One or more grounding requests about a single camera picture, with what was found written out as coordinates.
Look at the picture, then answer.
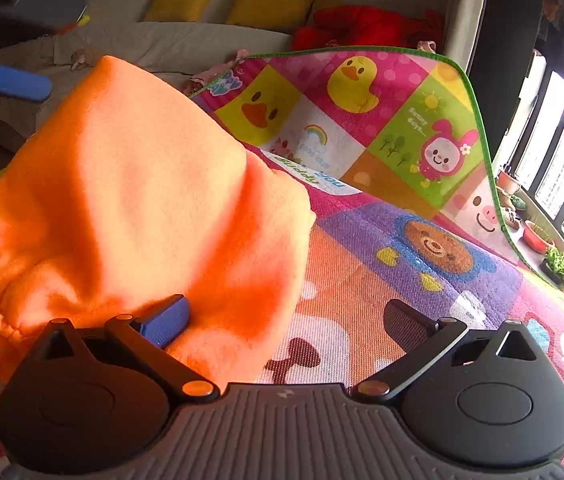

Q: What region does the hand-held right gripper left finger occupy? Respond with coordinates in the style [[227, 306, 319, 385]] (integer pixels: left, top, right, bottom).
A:
[[37, 295, 220, 403]]

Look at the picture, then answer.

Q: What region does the orange pumpkin costume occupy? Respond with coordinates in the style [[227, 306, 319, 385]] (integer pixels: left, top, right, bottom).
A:
[[0, 55, 317, 386]]

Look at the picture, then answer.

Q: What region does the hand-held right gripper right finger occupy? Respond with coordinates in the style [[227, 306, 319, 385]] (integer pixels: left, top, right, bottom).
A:
[[353, 299, 547, 403]]

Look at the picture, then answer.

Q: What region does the beige shoe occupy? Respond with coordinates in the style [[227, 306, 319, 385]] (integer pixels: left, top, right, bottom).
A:
[[494, 187, 525, 211], [499, 209, 525, 231]]

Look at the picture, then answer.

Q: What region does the green leafy plant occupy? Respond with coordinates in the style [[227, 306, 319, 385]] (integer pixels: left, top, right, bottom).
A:
[[542, 245, 564, 288]]

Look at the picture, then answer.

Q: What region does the beige plush toy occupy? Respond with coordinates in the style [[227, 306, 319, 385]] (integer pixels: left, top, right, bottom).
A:
[[69, 47, 108, 71]]

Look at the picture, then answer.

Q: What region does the pink flower pot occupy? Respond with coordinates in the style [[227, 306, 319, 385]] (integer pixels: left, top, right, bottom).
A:
[[496, 170, 520, 195]]

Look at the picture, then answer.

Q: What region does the colourful cartoon play mat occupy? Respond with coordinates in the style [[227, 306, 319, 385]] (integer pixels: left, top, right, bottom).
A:
[[0, 47, 564, 466]]

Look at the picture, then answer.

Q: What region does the red plastic basin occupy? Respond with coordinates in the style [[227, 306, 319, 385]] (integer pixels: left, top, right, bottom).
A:
[[522, 220, 556, 253]]

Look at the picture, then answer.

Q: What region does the grey covered sofa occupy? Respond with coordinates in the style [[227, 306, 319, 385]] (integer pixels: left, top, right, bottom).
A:
[[0, 20, 293, 153]]

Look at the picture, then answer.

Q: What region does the black framed window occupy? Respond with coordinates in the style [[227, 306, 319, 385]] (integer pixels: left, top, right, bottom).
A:
[[492, 0, 564, 291]]

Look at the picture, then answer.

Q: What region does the red plush blanket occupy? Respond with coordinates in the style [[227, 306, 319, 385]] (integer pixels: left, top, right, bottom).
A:
[[293, 4, 445, 53]]

